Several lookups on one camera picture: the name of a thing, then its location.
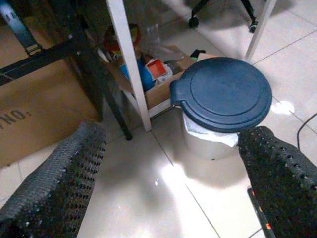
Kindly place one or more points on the white bin liner bag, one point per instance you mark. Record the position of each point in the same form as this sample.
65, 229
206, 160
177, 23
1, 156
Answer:
210, 136

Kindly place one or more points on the white slanted table leg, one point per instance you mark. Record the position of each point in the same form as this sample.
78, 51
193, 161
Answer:
260, 28

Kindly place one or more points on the blue bin lid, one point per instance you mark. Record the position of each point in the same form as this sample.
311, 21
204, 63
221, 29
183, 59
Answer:
223, 94

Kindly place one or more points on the orange and white small box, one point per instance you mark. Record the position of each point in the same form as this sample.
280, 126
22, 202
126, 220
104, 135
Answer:
156, 69

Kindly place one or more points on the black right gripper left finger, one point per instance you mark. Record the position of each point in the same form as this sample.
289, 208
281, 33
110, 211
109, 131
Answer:
57, 183

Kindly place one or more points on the black office chair base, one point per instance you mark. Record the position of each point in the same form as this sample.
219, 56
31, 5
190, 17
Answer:
223, 12

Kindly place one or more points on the black metal frame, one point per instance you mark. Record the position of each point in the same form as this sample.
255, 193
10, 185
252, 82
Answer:
81, 62

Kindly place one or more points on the red round toy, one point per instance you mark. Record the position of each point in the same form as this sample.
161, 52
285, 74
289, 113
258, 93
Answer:
119, 39

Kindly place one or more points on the open cardboard box of clutter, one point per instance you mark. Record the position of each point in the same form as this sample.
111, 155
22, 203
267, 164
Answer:
161, 81

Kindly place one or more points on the white rubbish bin body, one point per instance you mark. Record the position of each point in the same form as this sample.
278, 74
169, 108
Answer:
208, 146

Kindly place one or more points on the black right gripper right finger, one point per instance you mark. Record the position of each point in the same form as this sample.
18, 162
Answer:
280, 178

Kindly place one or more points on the large brown cardboard box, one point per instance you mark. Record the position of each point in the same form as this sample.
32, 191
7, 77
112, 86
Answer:
39, 99

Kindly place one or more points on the blue plastic item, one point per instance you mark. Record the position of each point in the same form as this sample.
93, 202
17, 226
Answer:
144, 77

